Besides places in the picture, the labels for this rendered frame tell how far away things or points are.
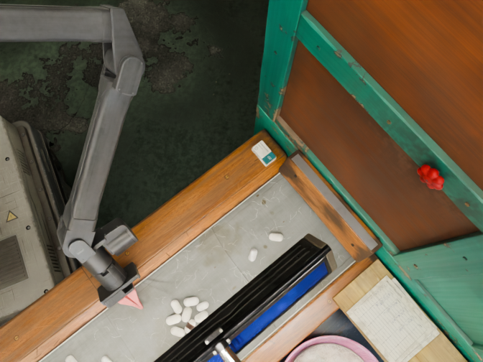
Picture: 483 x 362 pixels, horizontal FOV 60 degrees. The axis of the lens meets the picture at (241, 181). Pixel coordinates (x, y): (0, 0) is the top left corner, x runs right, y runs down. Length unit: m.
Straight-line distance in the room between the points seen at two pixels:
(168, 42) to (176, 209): 1.26
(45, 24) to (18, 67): 1.55
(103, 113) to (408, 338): 0.84
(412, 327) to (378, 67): 0.68
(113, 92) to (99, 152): 0.12
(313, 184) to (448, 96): 0.50
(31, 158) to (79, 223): 0.81
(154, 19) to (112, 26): 1.48
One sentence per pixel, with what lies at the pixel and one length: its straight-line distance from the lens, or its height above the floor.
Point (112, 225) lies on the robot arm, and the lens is 0.98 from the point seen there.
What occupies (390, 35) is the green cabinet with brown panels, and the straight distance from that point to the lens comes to 0.59.
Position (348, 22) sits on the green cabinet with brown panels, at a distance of 0.64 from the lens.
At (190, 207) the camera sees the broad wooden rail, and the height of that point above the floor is 0.76.
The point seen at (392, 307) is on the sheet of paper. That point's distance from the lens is 1.11.
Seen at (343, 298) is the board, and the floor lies 0.78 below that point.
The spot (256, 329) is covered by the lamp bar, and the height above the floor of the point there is 1.07.
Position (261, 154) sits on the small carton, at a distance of 1.09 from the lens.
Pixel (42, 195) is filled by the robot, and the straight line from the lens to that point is 1.64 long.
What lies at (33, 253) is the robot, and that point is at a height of 0.47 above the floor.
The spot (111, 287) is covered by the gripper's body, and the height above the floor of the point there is 0.84.
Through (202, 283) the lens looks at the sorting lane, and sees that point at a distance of 1.08.
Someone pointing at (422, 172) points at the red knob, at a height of 1.25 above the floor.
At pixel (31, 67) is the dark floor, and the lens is 2.32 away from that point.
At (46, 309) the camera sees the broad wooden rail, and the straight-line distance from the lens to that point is 1.15.
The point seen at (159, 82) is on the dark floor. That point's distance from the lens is 2.10.
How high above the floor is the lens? 1.82
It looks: 75 degrees down
